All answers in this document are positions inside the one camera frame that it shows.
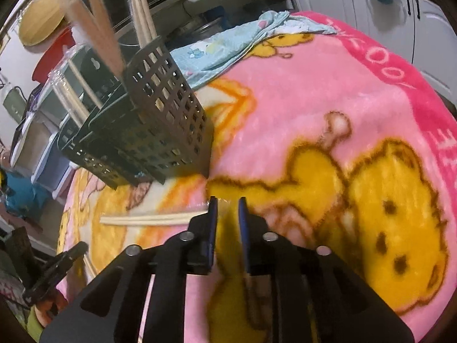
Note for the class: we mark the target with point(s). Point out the green plastic drawer tower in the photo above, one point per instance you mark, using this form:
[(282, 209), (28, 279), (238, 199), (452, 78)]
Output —
[(54, 169)]

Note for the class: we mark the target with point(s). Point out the round bamboo mat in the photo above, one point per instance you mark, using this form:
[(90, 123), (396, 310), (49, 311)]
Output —
[(38, 20)]

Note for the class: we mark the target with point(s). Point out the dark green utensil caddy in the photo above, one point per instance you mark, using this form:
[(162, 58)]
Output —
[(151, 128)]

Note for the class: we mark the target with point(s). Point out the beige plastic drawer tower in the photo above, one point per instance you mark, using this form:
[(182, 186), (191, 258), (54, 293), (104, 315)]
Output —
[(34, 136)]

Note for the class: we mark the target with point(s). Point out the pink cartoon blanket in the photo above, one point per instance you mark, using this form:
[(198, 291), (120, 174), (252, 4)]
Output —
[(335, 141)]

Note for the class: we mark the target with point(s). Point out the light blue patterned cloth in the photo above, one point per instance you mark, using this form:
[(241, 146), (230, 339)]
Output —
[(206, 59)]

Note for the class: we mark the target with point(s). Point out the red plastic basin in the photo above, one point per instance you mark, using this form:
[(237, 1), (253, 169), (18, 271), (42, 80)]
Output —
[(52, 56)]

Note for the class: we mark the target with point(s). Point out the white kitchen cabinets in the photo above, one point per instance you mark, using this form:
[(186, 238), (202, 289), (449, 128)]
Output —
[(416, 30)]

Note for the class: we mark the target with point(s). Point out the wrapped chopsticks in right slot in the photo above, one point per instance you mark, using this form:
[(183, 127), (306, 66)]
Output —
[(142, 22)]

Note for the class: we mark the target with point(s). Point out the chopsticks pack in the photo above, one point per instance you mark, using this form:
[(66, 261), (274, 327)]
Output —
[(170, 219), (96, 25)]

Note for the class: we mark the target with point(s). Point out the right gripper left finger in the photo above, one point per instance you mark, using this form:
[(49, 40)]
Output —
[(140, 296)]

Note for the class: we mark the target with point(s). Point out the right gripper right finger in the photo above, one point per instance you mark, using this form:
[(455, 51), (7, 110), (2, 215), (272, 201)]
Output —
[(315, 296)]

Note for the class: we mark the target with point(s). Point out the wrapped chopsticks in middle slot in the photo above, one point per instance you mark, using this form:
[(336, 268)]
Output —
[(68, 55)]

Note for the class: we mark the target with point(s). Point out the wrapped chopsticks in left slot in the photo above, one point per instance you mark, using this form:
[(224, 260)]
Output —
[(69, 99)]

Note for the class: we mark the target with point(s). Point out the wrapped chopsticks in slot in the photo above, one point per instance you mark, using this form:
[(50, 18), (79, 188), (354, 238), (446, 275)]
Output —
[(69, 99), (68, 55), (142, 22)]

